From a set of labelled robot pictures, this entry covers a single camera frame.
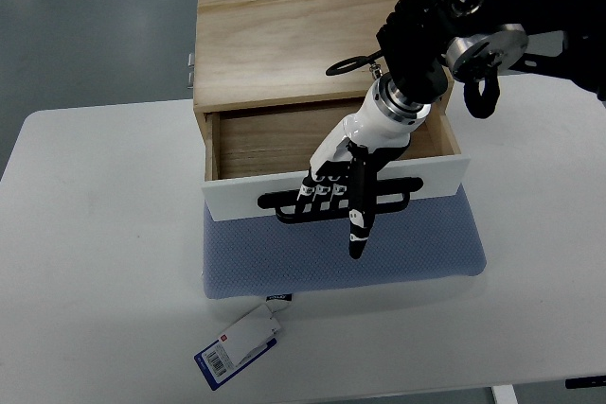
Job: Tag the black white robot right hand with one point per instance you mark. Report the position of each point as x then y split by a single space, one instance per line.
357 148

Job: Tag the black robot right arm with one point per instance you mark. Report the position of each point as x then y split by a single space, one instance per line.
423 42

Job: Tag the wooden drawer cabinet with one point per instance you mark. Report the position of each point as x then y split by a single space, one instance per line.
261 95

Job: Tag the blue mesh cushion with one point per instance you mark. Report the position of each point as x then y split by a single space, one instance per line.
429 239

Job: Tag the white blue product tag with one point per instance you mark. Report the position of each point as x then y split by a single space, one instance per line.
242 343

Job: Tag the white table leg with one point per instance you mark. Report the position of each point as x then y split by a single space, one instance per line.
504 394

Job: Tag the black object at table edge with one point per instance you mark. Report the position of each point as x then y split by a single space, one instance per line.
586 382

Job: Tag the metal bracket behind cabinet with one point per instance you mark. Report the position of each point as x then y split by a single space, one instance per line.
190 70

